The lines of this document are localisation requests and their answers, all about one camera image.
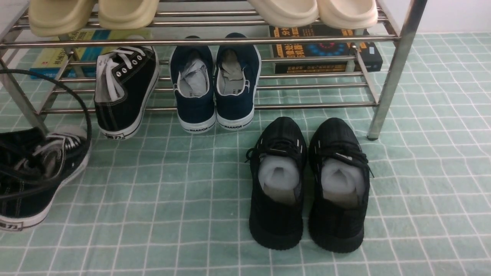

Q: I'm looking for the black canvas sneaker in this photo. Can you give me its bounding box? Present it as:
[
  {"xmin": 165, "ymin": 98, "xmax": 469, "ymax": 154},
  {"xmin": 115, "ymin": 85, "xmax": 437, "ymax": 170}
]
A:
[
  {"xmin": 0, "ymin": 125, "xmax": 91, "ymax": 232},
  {"xmin": 94, "ymin": 45, "xmax": 161, "ymax": 140}
]

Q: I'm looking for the metal shoe rack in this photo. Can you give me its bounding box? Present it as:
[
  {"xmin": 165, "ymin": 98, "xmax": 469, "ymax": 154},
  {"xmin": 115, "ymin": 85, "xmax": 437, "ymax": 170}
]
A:
[{"xmin": 1, "ymin": 0, "xmax": 427, "ymax": 140}]

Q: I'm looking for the black knit sneaker left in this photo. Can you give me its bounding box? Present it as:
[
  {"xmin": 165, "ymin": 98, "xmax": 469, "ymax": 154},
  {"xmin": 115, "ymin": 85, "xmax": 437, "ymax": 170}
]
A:
[{"xmin": 247, "ymin": 117, "xmax": 307, "ymax": 250}]

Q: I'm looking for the black knit sneaker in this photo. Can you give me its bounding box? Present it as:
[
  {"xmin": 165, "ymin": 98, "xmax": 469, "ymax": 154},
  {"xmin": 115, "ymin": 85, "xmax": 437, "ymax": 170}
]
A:
[
  {"xmin": 308, "ymin": 118, "xmax": 372, "ymax": 253},
  {"xmin": 247, "ymin": 117, "xmax": 307, "ymax": 250}
]

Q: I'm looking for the navy sneaker right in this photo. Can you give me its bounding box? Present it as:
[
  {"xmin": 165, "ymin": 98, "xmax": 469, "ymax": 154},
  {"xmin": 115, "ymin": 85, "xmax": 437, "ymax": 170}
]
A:
[{"xmin": 214, "ymin": 44, "xmax": 262, "ymax": 131}]

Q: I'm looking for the navy sneaker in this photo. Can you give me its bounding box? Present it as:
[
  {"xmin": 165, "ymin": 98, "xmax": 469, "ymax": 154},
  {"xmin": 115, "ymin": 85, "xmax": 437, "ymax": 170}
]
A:
[
  {"xmin": 169, "ymin": 45, "xmax": 216, "ymax": 133},
  {"xmin": 214, "ymin": 44, "xmax": 262, "ymax": 131}
]

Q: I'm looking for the navy sneaker left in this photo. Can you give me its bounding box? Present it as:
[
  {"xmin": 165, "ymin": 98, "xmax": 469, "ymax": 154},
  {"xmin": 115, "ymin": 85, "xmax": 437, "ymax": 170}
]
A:
[{"xmin": 169, "ymin": 45, "xmax": 216, "ymax": 133}]

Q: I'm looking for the green grid tablecloth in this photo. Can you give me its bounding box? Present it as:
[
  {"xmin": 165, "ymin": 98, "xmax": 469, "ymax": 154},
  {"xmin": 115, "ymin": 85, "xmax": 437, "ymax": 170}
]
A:
[{"xmin": 1, "ymin": 33, "xmax": 490, "ymax": 276}]

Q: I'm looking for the black knit sneaker right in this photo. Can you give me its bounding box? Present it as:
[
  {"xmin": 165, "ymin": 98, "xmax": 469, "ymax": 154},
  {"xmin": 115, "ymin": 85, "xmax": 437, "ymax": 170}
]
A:
[{"xmin": 308, "ymin": 118, "xmax": 372, "ymax": 253}]

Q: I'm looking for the cream slipper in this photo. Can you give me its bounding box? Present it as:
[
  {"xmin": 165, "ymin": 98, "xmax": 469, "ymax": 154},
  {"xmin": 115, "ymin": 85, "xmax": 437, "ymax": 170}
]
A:
[
  {"xmin": 317, "ymin": 0, "xmax": 379, "ymax": 30},
  {"xmin": 248, "ymin": 0, "xmax": 319, "ymax": 28}
]

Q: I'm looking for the black orange book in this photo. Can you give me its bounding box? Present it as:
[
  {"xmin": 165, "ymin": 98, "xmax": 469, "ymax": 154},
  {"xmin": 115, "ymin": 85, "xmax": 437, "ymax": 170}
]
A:
[{"xmin": 269, "ymin": 23, "xmax": 383, "ymax": 74}]

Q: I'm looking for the cream slipper far right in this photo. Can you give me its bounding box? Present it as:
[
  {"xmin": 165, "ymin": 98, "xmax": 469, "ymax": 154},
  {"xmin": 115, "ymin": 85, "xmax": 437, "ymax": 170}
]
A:
[{"xmin": 317, "ymin": 0, "xmax": 379, "ymax": 30}]

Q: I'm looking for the beige slipper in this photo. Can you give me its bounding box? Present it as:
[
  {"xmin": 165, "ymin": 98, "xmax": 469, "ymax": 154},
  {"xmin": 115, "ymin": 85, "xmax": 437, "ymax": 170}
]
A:
[
  {"xmin": 98, "ymin": 0, "xmax": 160, "ymax": 30},
  {"xmin": 28, "ymin": 0, "xmax": 96, "ymax": 37}
]

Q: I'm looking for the yellow blue book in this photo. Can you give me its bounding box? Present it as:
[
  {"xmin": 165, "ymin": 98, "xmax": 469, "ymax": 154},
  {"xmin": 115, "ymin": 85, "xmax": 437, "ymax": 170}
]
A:
[{"xmin": 30, "ymin": 29, "xmax": 152, "ymax": 77}]

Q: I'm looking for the beige slipper far left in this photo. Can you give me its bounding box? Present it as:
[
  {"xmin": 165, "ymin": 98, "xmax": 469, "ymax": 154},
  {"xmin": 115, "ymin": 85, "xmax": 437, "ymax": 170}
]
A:
[{"xmin": 28, "ymin": 0, "xmax": 96, "ymax": 37}]

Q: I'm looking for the black cable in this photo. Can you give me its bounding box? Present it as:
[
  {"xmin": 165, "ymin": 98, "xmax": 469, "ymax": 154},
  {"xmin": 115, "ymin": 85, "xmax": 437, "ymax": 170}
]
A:
[{"xmin": 0, "ymin": 69, "xmax": 92, "ymax": 200}]

